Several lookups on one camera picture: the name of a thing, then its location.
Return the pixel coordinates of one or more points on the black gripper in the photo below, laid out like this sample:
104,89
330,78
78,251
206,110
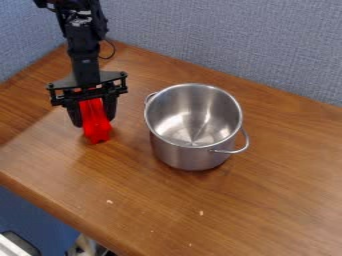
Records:
88,83

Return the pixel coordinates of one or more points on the red plastic block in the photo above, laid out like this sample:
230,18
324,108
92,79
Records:
96,126

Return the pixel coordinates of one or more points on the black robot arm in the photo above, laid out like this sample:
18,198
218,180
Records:
84,26

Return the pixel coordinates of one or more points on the stainless steel pot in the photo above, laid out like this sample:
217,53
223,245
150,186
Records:
195,125

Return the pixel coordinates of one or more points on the grey object under table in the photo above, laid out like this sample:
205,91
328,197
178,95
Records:
16,246

